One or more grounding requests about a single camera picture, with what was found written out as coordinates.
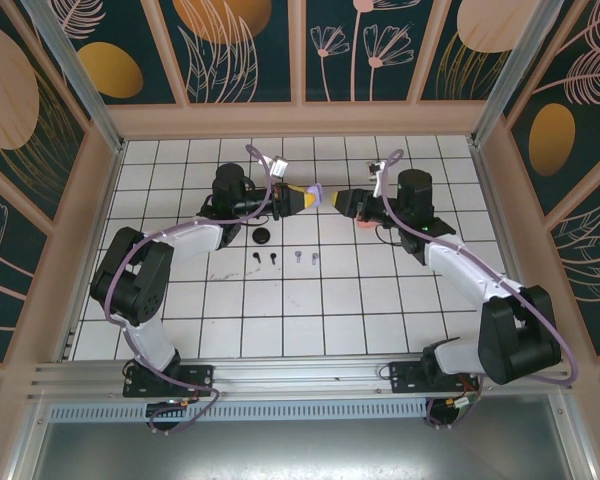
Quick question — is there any grey metal panel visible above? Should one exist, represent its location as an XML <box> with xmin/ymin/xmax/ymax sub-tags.
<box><xmin>29</xmin><ymin>422</ymin><xmax>576</xmax><ymax>480</ymax></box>

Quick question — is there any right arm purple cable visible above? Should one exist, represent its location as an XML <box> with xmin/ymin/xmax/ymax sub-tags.
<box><xmin>372</xmin><ymin>148</ymin><xmax>580</xmax><ymax>431</ymax></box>

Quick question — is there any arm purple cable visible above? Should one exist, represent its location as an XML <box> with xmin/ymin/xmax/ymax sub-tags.
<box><xmin>372</xmin><ymin>148</ymin><xmax>580</xmax><ymax>431</ymax></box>
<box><xmin>103</xmin><ymin>143</ymin><xmax>281</xmax><ymax>436</ymax></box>

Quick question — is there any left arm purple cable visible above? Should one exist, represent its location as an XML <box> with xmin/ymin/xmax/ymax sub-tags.
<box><xmin>103</xmin><ymin>143</ymin><xmax>281</xmax><ymax>436</ymax></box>

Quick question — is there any aluminium frame post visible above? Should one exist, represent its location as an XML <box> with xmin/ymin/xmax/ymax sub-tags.
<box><xmin>469</xmin><ymin>0</ymin><xmax>564</xmax><ymax>149</ymax></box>
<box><xmin>19</xmin><ymin>0</ymin><xmax>126</xmax><ymax>154</ymax></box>

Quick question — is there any aluminium mounting rail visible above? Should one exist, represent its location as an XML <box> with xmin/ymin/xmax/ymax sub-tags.
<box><xmin>27</xmin><ymin>354</ymin><xmax>574</xmax><ymax>401</ymax></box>

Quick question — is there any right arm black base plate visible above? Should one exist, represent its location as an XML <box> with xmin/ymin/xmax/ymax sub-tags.
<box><xmin>388</xmin><ymin>360</ymin><xmax>481</xmax><ymax>396</ymax></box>

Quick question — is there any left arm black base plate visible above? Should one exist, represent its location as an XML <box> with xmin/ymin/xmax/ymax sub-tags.
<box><xmin>123</xmin><ymin>364</ymin><xmax>216</xmax><ymax>399</ymax></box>

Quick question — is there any grey slotted cable duct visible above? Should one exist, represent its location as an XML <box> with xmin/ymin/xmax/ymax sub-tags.
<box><xmin>47</xmin><ymin>398</ymin><xmax>431</xmax><ymax>424</ymax></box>

